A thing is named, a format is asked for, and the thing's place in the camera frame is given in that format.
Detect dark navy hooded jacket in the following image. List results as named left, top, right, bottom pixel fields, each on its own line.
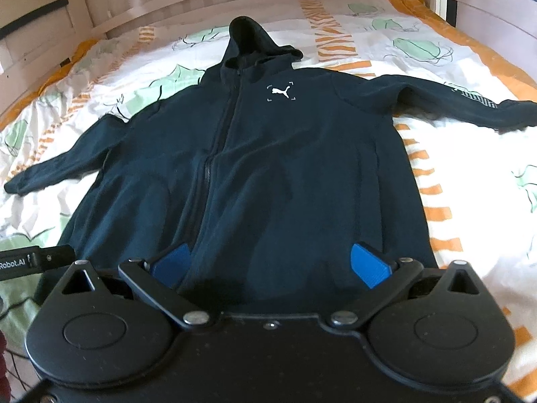
left=5, top=16, right=536, bottom=308

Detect white leaf-pattern bed sheet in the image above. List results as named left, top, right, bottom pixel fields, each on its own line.
left=1, top=0, right=536, bottom=402

